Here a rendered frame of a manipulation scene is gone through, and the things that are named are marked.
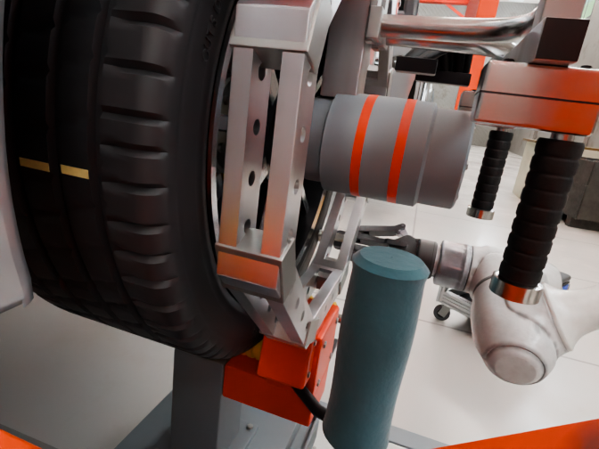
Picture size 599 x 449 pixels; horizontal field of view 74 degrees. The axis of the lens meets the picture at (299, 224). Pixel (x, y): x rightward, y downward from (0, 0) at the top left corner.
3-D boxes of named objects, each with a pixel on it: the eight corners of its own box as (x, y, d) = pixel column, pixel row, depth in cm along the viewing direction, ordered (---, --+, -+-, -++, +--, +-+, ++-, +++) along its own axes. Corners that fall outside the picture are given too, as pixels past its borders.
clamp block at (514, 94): (468, 121, 38) (482, 62, 37) (574, 135, 36) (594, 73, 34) (471, 121, 34) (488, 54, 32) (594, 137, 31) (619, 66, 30)
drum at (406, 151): (318, 179, 67) (331, 91, 63) (450, 204, 61) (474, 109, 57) (290, 192, 54) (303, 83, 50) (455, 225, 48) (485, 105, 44)
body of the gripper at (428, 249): (429, 288, 79) (382, 276, 82) (436, 250, 83) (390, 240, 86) (434, 273, 73) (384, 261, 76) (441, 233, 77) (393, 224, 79)
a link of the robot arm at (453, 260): (463, 257, 83) (434, 250, 84) (474, 236, 75) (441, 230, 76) (457, 297, 78) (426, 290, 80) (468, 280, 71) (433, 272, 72)
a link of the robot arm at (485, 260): (472, 231, 78) (475, 266, 67) (562, 248, 74) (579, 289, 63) (459, 276, 84) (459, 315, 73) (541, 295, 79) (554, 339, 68)
